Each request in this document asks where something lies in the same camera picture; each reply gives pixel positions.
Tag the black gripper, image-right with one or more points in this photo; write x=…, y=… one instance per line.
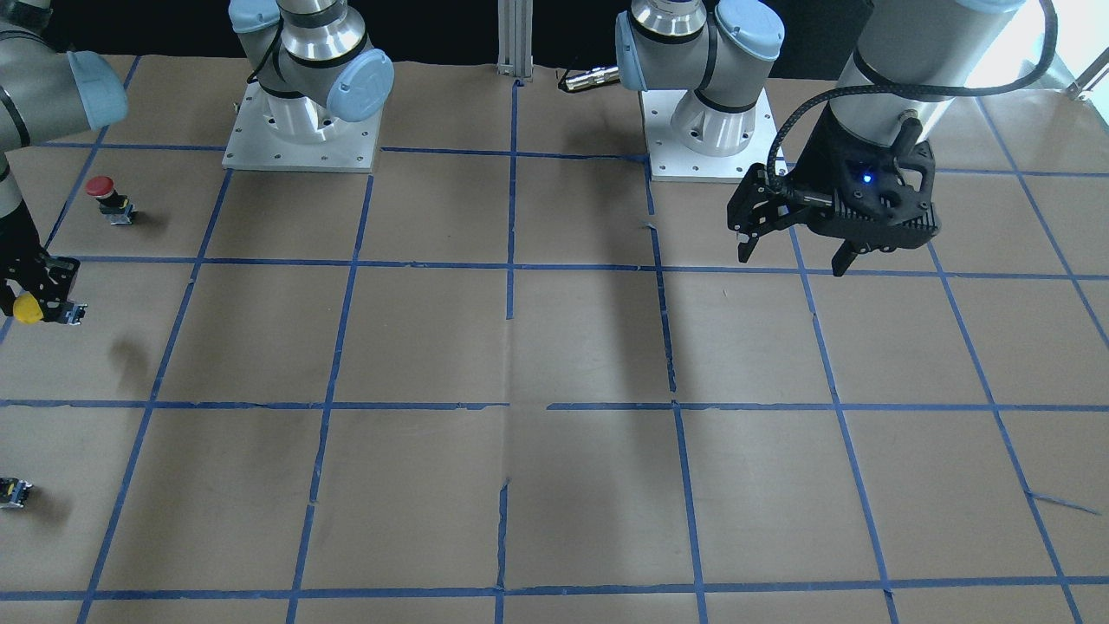
x=819, y=156

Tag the black gripper, image-left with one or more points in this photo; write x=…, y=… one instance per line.
x=33, y=276

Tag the yellow push button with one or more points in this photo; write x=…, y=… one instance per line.
x=28, y=310

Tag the red push button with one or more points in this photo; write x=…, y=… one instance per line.
x=115, y=207

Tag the silver base plate, image-right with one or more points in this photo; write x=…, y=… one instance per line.
x=676, y=147

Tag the silver base plate, image-left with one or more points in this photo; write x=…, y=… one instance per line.
x=296, y=135

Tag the silver cable connector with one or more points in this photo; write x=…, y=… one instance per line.
x=594, y=78

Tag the aluminium frame post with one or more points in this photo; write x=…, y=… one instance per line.
x=515, y=39

